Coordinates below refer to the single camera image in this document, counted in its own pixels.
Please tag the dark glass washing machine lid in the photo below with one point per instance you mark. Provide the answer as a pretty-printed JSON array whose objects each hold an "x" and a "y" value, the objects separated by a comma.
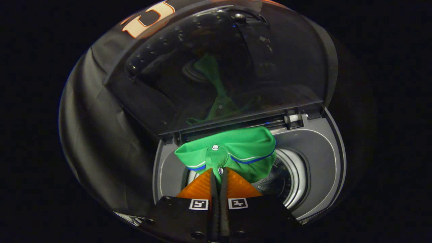
[{"x": 270, "y": 67}]

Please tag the green polo shirt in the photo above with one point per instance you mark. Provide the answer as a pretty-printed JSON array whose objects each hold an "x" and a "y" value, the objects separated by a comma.
[{"x": 243, "y": 148}]

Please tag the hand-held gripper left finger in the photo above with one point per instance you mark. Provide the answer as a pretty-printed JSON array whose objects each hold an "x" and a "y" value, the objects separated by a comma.
[{"x": 213, "y": 202}]

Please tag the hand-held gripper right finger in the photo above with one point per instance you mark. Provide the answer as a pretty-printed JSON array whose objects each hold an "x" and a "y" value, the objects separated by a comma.
[{"x": 224, "y": 202}]

